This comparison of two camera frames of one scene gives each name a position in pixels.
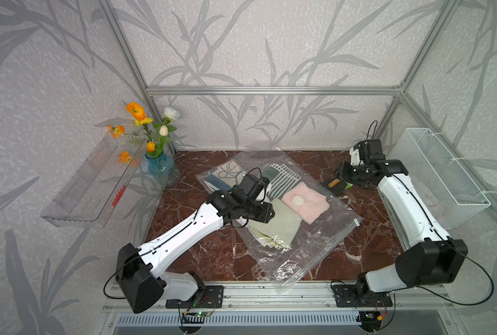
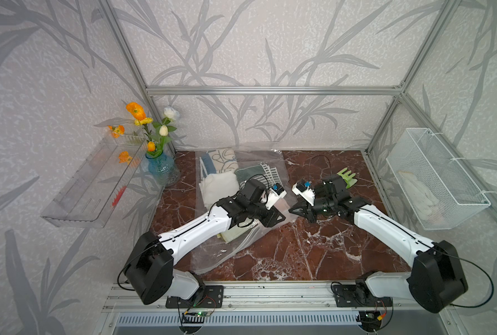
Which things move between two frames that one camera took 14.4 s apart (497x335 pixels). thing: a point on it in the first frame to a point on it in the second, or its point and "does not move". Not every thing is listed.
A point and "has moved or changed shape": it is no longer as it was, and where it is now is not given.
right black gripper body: x=352 y=173 to x=322 y=206
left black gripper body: x=255 y=211 does not move
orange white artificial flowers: x=160 y=130 does not move
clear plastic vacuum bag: x=310 y=217 to x=222 y=174
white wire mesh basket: x=448 y=192 does not move
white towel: x=241 y=220 has moved or changed shape
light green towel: x=281 y=228 to x=235 y=232
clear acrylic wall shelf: x=89 y=196 does not move
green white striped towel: x=281 y=178 has moved or changed shape
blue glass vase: x=163 y=170 does not move
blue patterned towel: x=227 y=175 to x=222 y=160
